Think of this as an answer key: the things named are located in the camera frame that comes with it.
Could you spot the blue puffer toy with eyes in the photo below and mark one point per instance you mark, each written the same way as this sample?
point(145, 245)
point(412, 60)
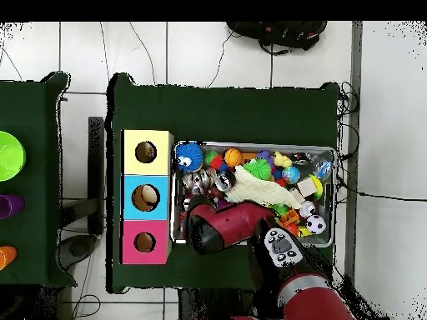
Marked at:
point(190, 155)

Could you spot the cream knitted cloth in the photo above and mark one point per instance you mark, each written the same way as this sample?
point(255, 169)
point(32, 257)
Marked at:
point(260, 190)

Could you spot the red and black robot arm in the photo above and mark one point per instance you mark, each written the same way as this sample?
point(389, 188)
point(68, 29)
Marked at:
point(233, 223)

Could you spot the wooden box with three holes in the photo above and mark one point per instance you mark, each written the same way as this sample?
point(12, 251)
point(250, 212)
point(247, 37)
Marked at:
point(160, 196)

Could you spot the silver mesh bin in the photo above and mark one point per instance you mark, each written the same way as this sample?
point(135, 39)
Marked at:
point(322, 240)

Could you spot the orange toy basketball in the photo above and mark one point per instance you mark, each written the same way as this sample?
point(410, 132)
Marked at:
point(233, 157)

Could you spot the dark green table cloth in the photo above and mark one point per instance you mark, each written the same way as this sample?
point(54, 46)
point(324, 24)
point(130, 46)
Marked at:
point(227, 113)
point(26, 106)

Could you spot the globe print ball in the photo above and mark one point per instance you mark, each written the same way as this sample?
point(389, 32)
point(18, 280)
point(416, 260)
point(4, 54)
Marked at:
point(291, 174)

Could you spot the pale wooden cube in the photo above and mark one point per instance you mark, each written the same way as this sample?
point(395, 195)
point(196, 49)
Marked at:
point(307, 187)

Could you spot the black and white soccer ball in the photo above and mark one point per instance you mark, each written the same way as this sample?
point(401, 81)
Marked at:
point(316, 224)

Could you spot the black backpack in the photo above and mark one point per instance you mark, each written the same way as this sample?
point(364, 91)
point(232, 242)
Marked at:
point(280, 31)

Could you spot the purple cup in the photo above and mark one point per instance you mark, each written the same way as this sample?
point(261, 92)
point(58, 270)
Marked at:
point(11, 206)

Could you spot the lime green bowl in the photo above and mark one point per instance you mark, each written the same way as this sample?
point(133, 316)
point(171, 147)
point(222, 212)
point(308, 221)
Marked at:
point(10, 156)

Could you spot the orange cup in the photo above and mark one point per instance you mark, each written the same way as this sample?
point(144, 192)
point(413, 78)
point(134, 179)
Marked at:
point(7, 256)

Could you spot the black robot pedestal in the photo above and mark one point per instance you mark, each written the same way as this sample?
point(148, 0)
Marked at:
point(213, 306)

